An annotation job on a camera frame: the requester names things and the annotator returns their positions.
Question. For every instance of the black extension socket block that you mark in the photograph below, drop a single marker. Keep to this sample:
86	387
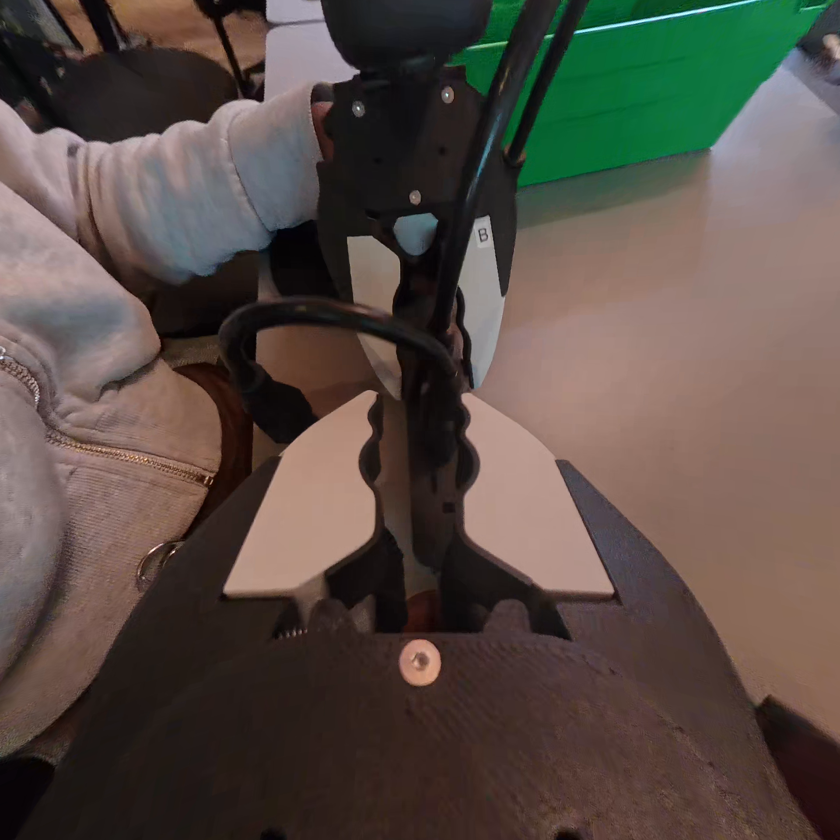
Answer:
275	407

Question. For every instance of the black power strip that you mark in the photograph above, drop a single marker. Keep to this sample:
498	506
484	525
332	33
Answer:
433	499

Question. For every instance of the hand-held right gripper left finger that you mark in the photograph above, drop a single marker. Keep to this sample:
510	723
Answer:
308	525

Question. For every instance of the person's left forearm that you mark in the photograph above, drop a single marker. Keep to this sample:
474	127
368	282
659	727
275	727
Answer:
197	184

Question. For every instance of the person in grey hoodie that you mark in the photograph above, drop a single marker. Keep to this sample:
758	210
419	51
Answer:
65	394

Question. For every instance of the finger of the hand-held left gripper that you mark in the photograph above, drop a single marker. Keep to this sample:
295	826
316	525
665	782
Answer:
371	275
485	295

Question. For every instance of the person's left hand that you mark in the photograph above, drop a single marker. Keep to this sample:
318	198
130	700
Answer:
321	131

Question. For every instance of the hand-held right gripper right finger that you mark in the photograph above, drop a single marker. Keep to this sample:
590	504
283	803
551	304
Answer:
531	525

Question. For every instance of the black office chair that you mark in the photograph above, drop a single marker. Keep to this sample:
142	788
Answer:
151	85

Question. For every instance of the green plastic bin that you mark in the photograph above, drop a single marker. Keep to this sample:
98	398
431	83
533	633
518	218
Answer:
656	85

